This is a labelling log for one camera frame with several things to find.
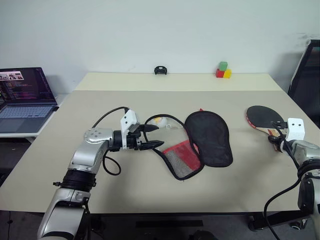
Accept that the black table crossbar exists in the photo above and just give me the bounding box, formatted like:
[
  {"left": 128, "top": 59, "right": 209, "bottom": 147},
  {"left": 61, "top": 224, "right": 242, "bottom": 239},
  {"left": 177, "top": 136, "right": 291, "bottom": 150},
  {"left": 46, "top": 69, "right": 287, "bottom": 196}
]
[{"left": 136, "top": 219, "right": 204, "bottom": 228}]

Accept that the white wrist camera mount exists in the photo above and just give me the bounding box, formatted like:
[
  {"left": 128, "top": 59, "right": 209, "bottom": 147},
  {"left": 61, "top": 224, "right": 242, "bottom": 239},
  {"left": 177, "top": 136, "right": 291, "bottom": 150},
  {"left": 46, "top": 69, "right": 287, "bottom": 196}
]
[
  {"left": 119, "top": 109, "right": 140, "bottom": 149},
  {"left": 285, "top": 117, "right": 306, "bottom": 141}
]

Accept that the black table foot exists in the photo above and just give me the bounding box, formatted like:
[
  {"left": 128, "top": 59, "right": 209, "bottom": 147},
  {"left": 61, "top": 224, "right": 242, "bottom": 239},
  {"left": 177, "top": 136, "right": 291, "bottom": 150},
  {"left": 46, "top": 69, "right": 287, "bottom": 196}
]
[{"left": 248, "top": 211, "right": 308, "bottom": 231}]

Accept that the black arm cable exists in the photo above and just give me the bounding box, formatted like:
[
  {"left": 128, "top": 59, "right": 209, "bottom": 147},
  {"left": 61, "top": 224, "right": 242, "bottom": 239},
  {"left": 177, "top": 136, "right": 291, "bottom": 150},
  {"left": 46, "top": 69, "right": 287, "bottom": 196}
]
[
  {"left": 91, "top": 106, "right": 130, "bottom": 176},
  {"left": 263, "top": 120, "right": 308, "bottom": 240}
]

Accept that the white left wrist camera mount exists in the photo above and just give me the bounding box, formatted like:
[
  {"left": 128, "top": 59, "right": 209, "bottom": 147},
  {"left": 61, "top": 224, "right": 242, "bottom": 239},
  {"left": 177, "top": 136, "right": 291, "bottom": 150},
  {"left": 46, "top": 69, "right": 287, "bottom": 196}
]
[{"left": 119, "top": 109, "right": 140, "bottom": 149}]

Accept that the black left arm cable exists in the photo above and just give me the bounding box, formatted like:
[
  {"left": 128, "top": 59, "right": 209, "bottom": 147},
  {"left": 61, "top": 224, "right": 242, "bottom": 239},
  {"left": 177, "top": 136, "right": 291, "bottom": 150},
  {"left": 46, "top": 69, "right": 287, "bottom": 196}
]
[{"left": 91, "top": 106, "right": 130, "bottom": 176}]

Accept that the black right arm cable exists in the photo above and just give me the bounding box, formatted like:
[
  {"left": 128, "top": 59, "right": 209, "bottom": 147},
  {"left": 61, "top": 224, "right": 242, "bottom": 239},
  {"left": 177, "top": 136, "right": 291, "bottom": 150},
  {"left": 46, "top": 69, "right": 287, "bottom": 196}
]
[{"left": 263, "top": 120, "right": 308, "bottom": 240}]

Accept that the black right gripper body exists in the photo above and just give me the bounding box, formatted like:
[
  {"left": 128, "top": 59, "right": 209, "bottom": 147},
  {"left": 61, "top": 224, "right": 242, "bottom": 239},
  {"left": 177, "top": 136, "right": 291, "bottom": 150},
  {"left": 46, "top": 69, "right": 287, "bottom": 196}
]
[{"left": 274, "top": 136, "right": 287, "bottom": 153}]

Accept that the black table tennis paddle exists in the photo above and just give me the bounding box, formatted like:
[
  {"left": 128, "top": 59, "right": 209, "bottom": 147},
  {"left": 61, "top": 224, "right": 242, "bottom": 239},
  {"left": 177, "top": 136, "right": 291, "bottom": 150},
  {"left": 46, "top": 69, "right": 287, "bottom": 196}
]
[{"left": 244, "top": 105, "right": 282, "bottom": 152}]

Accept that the white plush charm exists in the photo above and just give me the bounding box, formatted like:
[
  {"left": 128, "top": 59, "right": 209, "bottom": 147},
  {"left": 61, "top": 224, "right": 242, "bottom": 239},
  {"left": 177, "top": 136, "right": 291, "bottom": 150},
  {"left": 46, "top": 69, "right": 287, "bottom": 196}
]
[{"left": 149, "top": 116, "right": 173, "bottom": 130}]

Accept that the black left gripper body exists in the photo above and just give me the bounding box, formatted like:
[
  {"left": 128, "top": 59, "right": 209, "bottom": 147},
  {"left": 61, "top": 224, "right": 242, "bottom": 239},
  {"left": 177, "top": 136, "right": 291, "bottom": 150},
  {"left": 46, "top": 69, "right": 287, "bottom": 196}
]
[{"left": 126, "top": 124, "right": 148, "bottom": 152}]

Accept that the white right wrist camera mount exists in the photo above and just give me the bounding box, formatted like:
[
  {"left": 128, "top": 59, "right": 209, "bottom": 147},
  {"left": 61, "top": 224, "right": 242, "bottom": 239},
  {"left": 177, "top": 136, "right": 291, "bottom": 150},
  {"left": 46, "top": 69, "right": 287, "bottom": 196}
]
[{"left": 285, "top": 117, "right": 306, "bottom": 141}]

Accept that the black red paddle case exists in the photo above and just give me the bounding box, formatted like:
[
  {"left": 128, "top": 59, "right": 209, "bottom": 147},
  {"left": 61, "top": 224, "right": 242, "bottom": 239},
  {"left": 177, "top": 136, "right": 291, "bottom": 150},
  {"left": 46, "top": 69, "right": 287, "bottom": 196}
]
[{"left": 144, "top": 108, "right": 234, "bottom": 181}]

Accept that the open grey laptop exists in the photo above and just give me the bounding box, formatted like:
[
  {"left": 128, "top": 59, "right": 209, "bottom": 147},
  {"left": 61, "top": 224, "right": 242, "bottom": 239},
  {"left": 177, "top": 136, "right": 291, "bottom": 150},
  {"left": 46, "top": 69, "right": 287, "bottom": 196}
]
[{"left": 0, "top": 66, "right": 60, "bottom": 134}]

